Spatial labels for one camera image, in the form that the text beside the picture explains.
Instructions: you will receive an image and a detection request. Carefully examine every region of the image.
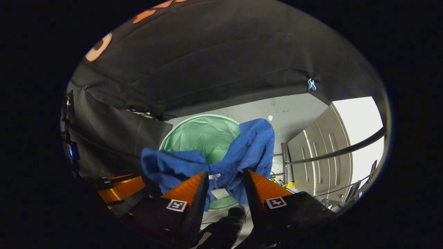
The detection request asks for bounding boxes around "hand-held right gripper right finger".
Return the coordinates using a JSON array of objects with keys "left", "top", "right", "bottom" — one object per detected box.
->
[{"left": 243, "top": 169, "right": 339, "bottom": 248}]

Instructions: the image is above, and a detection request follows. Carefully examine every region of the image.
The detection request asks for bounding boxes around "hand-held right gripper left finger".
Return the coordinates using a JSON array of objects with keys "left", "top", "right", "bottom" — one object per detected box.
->
[{"left": 121, "top": 171, "right": 210, "bottom": 249}]

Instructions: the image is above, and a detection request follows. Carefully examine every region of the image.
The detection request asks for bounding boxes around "blue corduroy jacket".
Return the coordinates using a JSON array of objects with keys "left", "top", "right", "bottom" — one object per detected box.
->
[{"left": 140, "top": 118, "right": 275, "bottom": 212}]

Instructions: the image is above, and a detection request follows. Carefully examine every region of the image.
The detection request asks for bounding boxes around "green laundry hamper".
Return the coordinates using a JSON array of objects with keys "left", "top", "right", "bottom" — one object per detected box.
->
[{"left": 159, "top": 114, "right": 243, "bottom": 211}]

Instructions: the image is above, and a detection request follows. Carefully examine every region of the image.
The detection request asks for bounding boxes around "black clothes rack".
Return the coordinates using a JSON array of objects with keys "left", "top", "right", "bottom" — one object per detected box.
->
[{"left": 272, "top": 126, "right": 387, "bottom": 185}]

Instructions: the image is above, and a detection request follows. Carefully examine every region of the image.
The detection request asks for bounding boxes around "grey metal cabinet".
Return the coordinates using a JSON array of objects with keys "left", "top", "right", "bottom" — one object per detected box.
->
[{"left": 287, "top": 103, "right": 354, "bottom": 204}]

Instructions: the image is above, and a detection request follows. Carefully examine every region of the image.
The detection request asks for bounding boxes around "black backdrop cloth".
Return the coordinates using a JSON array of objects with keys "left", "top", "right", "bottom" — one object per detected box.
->
[{"left": 66, "top": 0, "right": 388, "bottom": 180}]

